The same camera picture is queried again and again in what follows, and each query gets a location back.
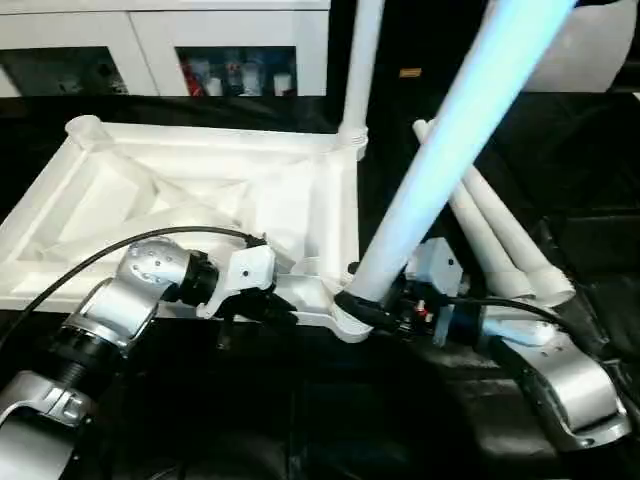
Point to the white plastic table leg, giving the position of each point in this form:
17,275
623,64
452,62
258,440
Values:
450,150
360,65
515,235
481,235

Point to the white plastic table top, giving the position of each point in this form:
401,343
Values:
150,150

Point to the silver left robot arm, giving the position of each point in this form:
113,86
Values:
125,310

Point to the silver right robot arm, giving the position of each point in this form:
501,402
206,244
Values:
575,380

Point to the black work mat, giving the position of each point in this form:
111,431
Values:
200,400

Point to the small white box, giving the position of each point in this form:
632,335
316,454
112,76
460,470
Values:
282,85

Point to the red box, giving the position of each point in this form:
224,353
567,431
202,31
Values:
191,80

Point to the black box with gold label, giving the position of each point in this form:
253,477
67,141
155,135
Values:
415,40

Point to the white cabinet with glass doors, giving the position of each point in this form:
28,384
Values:
150,30

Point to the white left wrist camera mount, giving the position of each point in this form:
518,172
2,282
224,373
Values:
245,275

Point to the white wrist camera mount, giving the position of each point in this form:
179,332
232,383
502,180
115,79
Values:
245,275
440,265

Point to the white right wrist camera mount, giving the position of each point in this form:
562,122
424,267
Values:
440,265

